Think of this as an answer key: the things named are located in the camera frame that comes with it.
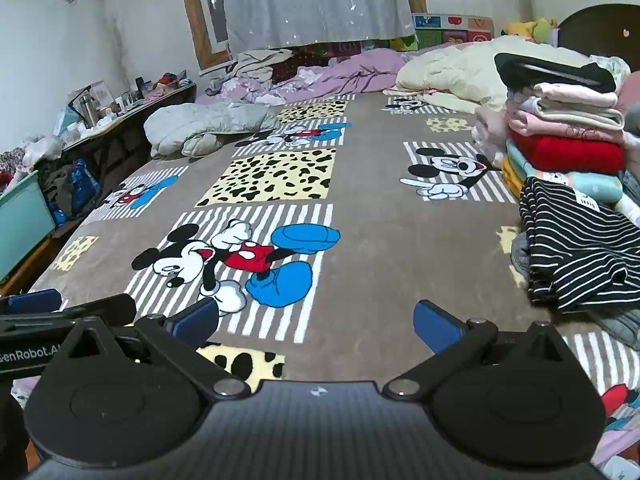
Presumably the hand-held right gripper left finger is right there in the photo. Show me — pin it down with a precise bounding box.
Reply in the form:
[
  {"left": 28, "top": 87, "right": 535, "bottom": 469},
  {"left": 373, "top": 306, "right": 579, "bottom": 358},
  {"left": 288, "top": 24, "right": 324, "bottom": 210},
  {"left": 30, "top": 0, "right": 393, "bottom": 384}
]
[{"left": 50, "top": 297, "right": 251, "bottom": 402}]

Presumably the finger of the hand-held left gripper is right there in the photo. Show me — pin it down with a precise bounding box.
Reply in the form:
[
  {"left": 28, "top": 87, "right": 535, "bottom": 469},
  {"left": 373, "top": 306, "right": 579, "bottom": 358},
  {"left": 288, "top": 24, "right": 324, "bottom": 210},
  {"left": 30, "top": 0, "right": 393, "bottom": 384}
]
[
  {"left": 59, "top": 293, "right": 137, "bottom": 327},
  {"left": 6, "top": 288, "right": 62, "bottom": 314}
]

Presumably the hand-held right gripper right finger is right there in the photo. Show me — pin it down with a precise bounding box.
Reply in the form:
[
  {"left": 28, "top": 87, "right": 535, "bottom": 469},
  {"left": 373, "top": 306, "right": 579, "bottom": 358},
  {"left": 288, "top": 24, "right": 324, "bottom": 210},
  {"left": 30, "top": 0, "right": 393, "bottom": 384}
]
[{"left": 382, "top": 300, "right": 596, "bottom": 400}]

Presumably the black white striped shirt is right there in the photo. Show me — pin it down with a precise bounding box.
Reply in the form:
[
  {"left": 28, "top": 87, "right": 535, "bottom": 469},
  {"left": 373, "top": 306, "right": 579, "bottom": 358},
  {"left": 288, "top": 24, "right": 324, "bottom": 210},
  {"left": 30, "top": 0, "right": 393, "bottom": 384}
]
[{"left": 517, "top": 176, "right": 640, "bottom": 313}]

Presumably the dark clothes pile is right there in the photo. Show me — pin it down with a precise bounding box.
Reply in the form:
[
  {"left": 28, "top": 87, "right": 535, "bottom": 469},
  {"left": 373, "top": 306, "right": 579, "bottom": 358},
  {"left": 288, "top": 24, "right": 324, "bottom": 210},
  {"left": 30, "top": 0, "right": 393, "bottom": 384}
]
[{"left": 36, "top": 156, "right": 103, "bottom": 226}]

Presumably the pale pink clothes pile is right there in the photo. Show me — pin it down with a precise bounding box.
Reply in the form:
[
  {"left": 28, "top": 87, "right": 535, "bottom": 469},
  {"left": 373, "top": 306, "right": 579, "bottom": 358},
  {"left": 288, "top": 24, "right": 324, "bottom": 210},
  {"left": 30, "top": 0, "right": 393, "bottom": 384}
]
[{"left": 471, "top": 104, "right": 512, "bottom": 162}]

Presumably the beige clothes pile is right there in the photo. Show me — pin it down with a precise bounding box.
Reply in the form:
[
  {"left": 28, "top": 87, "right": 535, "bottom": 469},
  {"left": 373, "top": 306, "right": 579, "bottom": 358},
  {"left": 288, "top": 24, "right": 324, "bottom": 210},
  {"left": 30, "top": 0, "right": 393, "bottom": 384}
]
[{"left": 204, "top": 49, "right": 297, "bottom": 97}]

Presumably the teal storage bin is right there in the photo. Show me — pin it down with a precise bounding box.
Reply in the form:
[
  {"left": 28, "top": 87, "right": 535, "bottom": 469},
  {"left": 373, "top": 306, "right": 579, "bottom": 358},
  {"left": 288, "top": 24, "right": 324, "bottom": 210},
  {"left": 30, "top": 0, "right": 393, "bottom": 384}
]
[{"left": 0, "top": 170, "right": 57, "bottom": 282}]

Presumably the cartoon mouse printed blanket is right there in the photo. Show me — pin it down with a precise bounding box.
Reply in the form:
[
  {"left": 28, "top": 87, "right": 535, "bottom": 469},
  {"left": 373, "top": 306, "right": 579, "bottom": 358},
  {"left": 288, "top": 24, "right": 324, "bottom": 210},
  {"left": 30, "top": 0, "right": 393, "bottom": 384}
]
[{"left": 10, "top": 91, "right": 640, "bottom": 480}]

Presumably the blue bag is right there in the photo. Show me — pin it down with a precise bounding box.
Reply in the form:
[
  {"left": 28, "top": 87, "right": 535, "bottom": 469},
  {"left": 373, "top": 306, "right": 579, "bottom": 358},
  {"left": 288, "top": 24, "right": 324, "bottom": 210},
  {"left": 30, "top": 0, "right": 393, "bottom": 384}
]
[{"left": 69, "top": 159, "right": 102, "bottom": 217}]

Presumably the yellow folded garment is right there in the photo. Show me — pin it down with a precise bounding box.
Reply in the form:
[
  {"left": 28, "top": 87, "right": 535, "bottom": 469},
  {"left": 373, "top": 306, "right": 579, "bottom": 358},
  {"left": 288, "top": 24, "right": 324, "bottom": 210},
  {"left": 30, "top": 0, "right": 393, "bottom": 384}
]
[{"left": 500, "top": 156, "right": 527, "bottom": 200}]

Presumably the wooden desk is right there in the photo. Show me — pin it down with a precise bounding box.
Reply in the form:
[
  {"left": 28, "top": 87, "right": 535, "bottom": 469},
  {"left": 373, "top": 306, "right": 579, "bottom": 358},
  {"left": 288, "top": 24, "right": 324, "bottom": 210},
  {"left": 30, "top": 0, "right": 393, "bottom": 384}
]
[{"left": 59, "top": 82, "right": 198, "bottom": 196}]

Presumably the teal folded garment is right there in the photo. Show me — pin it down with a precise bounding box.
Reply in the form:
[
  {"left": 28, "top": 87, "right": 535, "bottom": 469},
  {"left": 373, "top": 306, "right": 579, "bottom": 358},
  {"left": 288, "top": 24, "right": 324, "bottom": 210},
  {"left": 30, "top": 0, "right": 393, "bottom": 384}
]
[{"left": 505, "top": 140, "right": 626, "bottom": 206}]

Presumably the steel thermos bottle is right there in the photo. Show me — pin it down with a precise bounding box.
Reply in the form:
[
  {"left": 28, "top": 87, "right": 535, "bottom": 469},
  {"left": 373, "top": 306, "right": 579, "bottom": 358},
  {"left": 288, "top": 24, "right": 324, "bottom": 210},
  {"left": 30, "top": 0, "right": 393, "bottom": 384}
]
[{"left": 79, "top": 91, "right": 99, "bottom": 129}]

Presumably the grey puffer jacket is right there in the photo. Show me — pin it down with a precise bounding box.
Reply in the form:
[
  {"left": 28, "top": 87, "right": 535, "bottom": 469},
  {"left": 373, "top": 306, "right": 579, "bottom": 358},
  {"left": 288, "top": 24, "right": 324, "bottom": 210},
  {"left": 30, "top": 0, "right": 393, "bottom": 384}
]
[{"left": 144, "top": 102, "right": 282, "bottom": 160}]

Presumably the cluttered side table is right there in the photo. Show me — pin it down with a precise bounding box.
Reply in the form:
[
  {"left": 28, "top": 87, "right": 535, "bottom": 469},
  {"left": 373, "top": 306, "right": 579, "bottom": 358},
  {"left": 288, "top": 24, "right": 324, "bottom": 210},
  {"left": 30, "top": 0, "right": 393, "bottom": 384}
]
[{"left": 52, "top": 71, "right": 196, "bottom": 142}]

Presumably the red folded sweater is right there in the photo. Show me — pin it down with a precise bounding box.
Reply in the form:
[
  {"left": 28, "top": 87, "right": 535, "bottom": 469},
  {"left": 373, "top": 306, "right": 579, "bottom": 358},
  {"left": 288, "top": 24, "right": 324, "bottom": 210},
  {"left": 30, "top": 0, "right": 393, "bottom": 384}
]
[{"left": 507, "top": 129, "right": 627, "bottom": 177}]

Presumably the white printed garment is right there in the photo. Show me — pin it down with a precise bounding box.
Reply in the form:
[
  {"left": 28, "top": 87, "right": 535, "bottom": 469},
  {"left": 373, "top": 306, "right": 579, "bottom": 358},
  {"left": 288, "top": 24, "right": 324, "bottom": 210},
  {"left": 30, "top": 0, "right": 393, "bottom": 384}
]
[{"left": 607, "top": 192, "right": 640, "bottom": 227}]

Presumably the pink folded garment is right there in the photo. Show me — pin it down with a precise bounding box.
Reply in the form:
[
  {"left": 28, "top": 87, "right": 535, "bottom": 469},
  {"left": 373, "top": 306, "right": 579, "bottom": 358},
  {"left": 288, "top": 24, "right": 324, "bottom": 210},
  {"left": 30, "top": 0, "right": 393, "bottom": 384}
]
[{"left": 505, "top": 110, "right": 627, "bottom": 143}]

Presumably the cream fluffy blanket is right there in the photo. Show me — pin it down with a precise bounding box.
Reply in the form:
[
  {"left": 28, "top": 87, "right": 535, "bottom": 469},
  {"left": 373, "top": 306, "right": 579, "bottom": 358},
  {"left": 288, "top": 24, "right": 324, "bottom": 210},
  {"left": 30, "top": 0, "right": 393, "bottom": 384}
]
[{"left": 384, "top": 39, "right": 632, "bottom": 115}]

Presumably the white folded garment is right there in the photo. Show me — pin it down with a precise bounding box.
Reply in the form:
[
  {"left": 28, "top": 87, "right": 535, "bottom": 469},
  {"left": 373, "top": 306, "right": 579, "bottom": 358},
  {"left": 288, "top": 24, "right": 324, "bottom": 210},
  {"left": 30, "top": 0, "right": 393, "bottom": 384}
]
[{"left": 505, "top": 82, "right": 626, "bottom": 131}]

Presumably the purple quilt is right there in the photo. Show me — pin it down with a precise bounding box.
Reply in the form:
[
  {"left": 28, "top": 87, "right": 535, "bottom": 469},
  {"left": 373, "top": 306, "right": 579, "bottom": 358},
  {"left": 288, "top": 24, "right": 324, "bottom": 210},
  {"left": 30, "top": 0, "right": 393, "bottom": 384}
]
[{"left": 200, "top": 47, "right": 432, "bottom": 107}]

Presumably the dark red cloth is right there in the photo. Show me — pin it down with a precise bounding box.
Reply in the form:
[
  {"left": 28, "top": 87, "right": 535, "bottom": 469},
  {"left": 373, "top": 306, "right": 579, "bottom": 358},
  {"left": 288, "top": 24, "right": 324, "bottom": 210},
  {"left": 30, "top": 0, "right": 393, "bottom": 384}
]
[{"left": 272, "top": 42, "right": 362, "bottom": 84}]

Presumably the colourful patterned board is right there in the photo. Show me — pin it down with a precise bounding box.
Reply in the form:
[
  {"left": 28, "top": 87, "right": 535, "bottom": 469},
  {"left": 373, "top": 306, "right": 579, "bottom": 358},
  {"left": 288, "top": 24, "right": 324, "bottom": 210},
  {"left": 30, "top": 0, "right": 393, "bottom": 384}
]
[{"left": 390, "top": 12, "right": 496, "bottom": 52}]

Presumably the pink pillow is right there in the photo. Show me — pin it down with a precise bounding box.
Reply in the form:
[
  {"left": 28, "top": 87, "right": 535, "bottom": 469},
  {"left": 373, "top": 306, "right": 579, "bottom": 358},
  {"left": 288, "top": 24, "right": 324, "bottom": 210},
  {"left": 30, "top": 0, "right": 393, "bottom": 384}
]
[{"left": 614, "top": 70, "right": 640, "bottom": 113}]

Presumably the yellow plush toy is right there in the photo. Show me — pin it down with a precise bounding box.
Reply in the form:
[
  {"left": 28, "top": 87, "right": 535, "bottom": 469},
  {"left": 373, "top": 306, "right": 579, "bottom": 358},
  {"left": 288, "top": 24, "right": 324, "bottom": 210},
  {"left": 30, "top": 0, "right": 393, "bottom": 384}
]
[{"left": 501, "top": 17, "right": 559, "bottom": 44}]

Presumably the dark wooden headboard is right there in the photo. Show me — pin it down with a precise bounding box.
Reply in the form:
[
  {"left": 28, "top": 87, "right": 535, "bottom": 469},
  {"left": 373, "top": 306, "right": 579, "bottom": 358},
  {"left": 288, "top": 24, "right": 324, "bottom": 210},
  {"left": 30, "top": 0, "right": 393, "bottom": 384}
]
[{"left": 556, "top": 3, "right": 640, "bottom": 75}]

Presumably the grey curtain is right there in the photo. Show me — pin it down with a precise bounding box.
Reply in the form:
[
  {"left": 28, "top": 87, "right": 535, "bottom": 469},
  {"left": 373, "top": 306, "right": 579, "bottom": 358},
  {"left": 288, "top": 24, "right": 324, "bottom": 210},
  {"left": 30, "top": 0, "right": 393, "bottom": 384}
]
[{"left": 220, "top": 0, "right": 417, "bottom": 54}]

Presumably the wooden window frame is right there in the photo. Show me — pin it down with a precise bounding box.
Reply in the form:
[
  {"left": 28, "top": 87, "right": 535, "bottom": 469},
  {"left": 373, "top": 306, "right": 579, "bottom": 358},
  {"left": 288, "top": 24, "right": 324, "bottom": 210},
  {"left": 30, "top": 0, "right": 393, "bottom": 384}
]
[{"left": 175, "top": 0, "right": 429, "bottom": 72}]

